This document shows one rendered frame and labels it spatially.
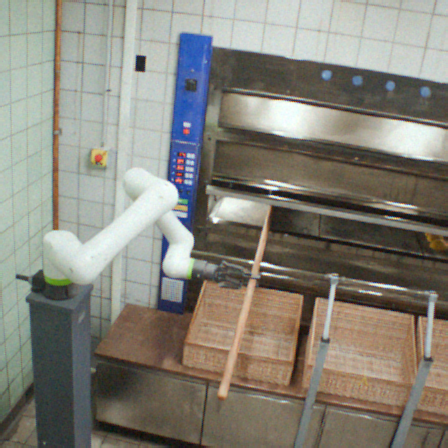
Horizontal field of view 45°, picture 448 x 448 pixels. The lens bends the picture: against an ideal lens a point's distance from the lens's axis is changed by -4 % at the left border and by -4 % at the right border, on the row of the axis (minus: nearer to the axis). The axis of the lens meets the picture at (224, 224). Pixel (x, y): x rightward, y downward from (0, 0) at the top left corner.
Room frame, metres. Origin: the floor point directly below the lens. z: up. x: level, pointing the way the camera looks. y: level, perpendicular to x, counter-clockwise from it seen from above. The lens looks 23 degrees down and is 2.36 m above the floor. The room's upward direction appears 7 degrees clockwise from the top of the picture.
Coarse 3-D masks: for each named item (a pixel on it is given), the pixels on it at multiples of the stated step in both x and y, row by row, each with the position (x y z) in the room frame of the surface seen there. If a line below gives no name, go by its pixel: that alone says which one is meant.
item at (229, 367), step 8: (272, 208) 3.02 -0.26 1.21; (264, 232) 2.66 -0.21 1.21; (264, 240) 2.57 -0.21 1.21; (264, 248) 2.50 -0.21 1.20; (256, 256) 2.38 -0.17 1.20; (256, 264) 2.29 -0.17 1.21; (256, 272) 2.22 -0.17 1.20; (248, 288) 2.07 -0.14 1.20; (248, 296) 2.00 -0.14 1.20; (248, 304) 1.94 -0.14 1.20; (240, 312) 1.88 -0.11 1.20; (240, 320) 1.81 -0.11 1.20; (240, 328) 1.76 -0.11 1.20; (240, 336) 1.71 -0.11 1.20; (232, 344) 1.66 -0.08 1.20; (232, 352) 1.60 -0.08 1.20; (232, 360) 1.56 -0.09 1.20; (232, 368) 1.52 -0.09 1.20; (224, 376) 1.47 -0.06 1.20; (224, 384) 1.42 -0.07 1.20; (224, 392) 1.39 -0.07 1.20
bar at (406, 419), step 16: (208, 256) 2.41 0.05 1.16; (224, 256) 2.40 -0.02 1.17; (288, 272) 2.36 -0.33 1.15; (304, 272) 2.35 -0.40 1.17; (384, 288) 2.30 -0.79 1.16; (400, 288) 2.29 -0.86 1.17; (432, 304) 2.25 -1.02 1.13; (432, 320) 2.19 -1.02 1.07; (320, 352) 2.10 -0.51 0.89; (320, 368) 2.10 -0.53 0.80; (416, 384) 2.04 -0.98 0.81; (416, 400) 2.04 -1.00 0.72; (304, 416) 2.10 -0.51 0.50; (304, 432) 2.10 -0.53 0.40; (400, 432) 2.04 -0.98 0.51
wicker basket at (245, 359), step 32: (224, 288) 2.73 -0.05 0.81; (256, 288) 2.71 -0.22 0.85; (192, 320) 2.43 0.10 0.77; (224, 320) 2.68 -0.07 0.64; (256, 320) 2.67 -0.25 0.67; (288, 320) 2.65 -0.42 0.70; (192, 352) 2.29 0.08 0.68; (224, 352) 2.27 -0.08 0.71; (256, 352) 2.47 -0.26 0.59; (288, 352) 2.51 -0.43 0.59; (288, 384) 2.22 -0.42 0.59
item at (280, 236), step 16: (208, 224) 2.79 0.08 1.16; (224, 224) 2.78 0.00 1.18; (240, 224) 2.80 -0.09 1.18; (288, 240) 2.73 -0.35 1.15; (304, 240) 2.72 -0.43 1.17; (320, 240) 2.72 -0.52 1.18; (336, 240) 2.74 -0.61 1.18; (384, 256) 2.66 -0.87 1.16; (400, 256) 2.65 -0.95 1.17; (416, 256) 2.66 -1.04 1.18
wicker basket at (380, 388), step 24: (336, 312) 2.64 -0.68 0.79; (384, 312) 2.62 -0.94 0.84; (312, 336) 2.40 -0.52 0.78; (336, 336) 2.60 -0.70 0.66; (360, 336) 2.59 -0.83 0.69; (384, 336) 2.58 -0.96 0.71; (408, 336) 2.54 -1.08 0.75; (312, 360) 2.46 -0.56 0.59; (336, 360) 2.48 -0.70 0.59; (360, 360) 2.50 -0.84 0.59; (384, 360) 2.52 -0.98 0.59; (408, 360) 2.40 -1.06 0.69; (360, 384) 2.18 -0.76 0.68; (384, 384) 2.16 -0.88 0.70; (408, 384) 2.15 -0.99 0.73
